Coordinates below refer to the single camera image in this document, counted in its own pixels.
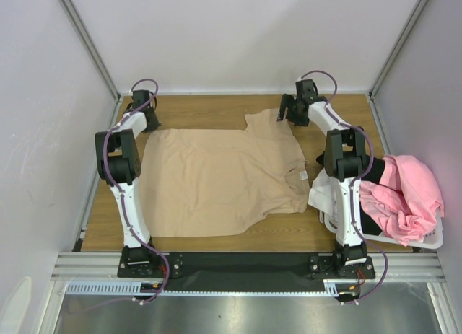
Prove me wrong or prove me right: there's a white t shirt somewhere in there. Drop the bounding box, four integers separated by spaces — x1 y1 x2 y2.
308 168 338 227

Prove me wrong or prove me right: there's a black t shirt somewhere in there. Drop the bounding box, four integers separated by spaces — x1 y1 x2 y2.
360 157 385 236

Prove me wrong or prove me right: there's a slotted cable duct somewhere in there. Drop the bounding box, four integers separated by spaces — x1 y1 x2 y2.
67 280 360 298

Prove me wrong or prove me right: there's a beige t shirt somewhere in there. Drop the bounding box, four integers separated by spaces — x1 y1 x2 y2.
139 109 310 237

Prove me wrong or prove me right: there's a pink t shirt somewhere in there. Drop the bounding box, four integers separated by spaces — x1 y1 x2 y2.
359 155 444 246

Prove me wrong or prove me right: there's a right aluminium frame post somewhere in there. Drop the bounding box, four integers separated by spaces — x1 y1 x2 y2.
369 0 430 100

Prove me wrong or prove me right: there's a white laundry basket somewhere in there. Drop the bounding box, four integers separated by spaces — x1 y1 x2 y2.
318 211 445 252

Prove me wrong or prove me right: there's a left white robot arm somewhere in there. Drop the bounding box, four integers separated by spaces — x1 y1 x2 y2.
95 90 161 278

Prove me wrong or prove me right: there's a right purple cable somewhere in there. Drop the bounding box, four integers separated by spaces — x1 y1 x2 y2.
298 69 389 306

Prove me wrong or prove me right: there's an aluminium frame post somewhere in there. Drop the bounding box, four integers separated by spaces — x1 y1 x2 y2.
58 0 121 100
369 0 430 100

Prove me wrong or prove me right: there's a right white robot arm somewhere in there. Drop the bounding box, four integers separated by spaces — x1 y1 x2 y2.
277 79 368 278

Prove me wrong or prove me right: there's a left aluminium frame post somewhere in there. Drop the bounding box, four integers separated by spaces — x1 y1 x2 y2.
58 0 121 100

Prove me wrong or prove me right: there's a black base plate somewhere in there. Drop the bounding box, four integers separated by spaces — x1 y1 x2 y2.
117 251 380 294

